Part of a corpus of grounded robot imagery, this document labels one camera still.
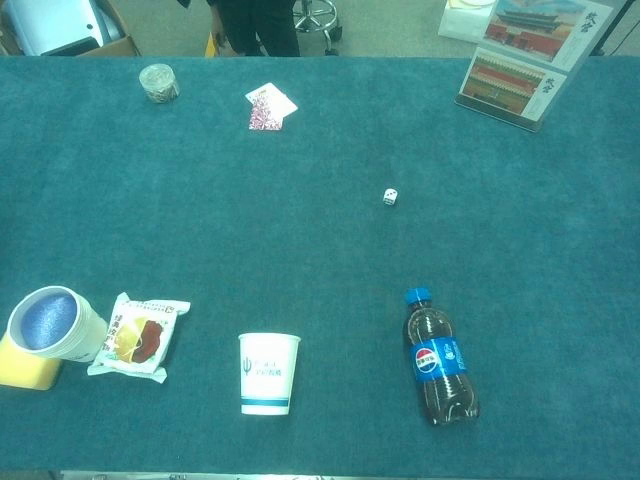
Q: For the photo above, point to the person in black clothes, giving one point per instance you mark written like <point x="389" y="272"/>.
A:
<point x="260" y="25"/>

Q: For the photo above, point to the white face playing card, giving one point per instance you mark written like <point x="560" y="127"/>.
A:
<point x="282" y="102"/>

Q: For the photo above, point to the white snack packet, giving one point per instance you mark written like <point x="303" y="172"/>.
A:
<point x="137" y="340"/>

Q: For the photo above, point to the cardboard box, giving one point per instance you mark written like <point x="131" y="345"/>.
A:
<point x="117" y="47"/>

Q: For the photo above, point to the palace picture display stand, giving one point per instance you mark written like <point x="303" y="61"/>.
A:
<point x="520" y="70"/>

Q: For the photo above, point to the white box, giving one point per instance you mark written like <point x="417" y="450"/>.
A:
<point x="462" y="22"/>

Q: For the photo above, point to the white paper cup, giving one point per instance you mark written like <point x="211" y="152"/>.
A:
<point x="267" y="375"/>

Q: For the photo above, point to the white canister with blue inside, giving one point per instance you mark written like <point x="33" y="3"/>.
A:
<point x="50" y="325"/>

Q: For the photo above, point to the patterned back playing card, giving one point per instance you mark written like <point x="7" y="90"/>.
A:
<point x="262" y="120"/>

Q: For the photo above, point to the Pepsi cola bottle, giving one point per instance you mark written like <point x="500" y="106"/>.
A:
<point x="440" y="360"/>

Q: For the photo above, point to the teal felt table cloth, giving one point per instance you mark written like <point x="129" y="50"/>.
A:
<point x="320" y="250"/>

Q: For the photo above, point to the white die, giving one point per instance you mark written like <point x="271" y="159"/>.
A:
<point x="390" y="196"/>

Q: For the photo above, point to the small round tin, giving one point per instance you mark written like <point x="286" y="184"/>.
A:
<point x="159" y="84"/>

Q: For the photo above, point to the white device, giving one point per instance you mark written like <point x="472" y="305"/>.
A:
<point x="55" y="25"/>

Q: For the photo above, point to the yellow sponge block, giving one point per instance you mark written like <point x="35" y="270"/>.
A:
<point x="25" y="372"/>

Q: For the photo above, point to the chrome office stool base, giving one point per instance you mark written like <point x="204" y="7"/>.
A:
<point x="320" y="20"/>

